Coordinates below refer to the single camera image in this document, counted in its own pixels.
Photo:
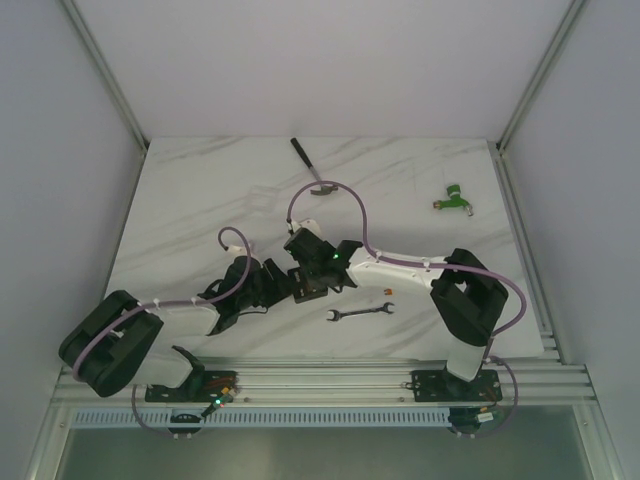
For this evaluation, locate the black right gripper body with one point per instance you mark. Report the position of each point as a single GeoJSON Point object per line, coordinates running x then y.
{"type": "Point", "coordinates": [310, 270]}

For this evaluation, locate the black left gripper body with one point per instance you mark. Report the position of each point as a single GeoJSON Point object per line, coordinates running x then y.
{"type": "Point", "coordinates": [273, 279]}

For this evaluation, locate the black fuse box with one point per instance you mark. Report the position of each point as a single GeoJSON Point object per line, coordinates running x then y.
{"type": "Point", "coordinates": [303, 289]}

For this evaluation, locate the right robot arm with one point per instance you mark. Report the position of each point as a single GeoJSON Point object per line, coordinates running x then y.
{"type": "Point", "coordinates": [469, 299]}

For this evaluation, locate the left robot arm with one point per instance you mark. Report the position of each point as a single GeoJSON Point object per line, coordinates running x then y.
{"type": "Point", "coordinates": [122, 341]}

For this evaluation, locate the clear fuse box lid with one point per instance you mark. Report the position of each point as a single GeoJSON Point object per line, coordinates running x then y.
{"type": "Point", "coordinates": [261, 199]}

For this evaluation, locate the steel open-end wrench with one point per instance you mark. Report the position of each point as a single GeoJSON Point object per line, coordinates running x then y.
{"type": "Point", "coordinates": [336, 315]}

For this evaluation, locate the claw hammer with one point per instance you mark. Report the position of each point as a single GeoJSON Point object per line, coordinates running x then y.
{"type": "Point", "coordinates": [321, 189]}

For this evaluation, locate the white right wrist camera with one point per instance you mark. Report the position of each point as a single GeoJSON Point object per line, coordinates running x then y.
{"type": "Point", "coordinates": [309, 224]}

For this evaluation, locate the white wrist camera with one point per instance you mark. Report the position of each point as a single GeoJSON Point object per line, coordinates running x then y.
{"type": "Point", "coordinates": [241, 250]}
{"type": "Point", "coordinates": [309, 224]}

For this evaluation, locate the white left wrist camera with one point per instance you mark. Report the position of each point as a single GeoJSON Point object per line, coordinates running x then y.
{"type": "Point", "coordinates": [241, 250]}

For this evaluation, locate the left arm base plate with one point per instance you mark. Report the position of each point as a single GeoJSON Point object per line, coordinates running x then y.
{"type": "Point", "coordinates": [203, 387]}

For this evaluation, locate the slotted cable duct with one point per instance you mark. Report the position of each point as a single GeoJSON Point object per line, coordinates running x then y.
{"type": "Point", "coordinates": [269, 417]}

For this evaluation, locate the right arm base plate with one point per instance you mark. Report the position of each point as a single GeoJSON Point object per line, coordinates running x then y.
{"type": "Point", "coordinates": [441, 386]}

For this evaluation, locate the aluminium frame rail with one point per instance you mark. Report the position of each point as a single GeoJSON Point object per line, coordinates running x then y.
{"type": "Point", "coordinates": [109, 81]}

